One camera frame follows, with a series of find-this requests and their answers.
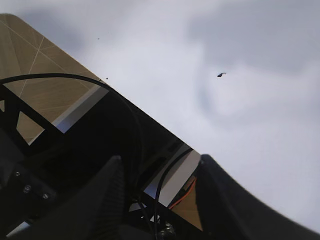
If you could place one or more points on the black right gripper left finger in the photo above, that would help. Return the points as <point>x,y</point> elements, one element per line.
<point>94,213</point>

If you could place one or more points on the black table frame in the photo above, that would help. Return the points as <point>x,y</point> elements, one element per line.
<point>43,165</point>

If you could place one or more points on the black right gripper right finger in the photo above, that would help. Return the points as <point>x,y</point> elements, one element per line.
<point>227,211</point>

